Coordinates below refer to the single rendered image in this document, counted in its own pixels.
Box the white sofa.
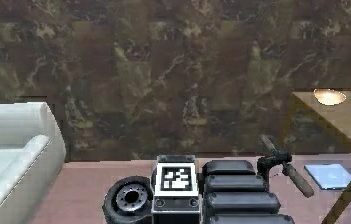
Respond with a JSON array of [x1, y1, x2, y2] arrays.
[[0, 101, 67, 224]]

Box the pale blue flat book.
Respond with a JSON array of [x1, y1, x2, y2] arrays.
[[303, 163, 351, 191]]

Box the brown wooden table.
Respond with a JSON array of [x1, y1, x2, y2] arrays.
[[291, 89, 351, 224]]

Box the pale round bowl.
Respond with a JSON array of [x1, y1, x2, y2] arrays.
[[313, 88, 347, 107]]

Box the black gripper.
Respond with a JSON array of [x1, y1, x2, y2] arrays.
[[102, 175, 155, 224]]

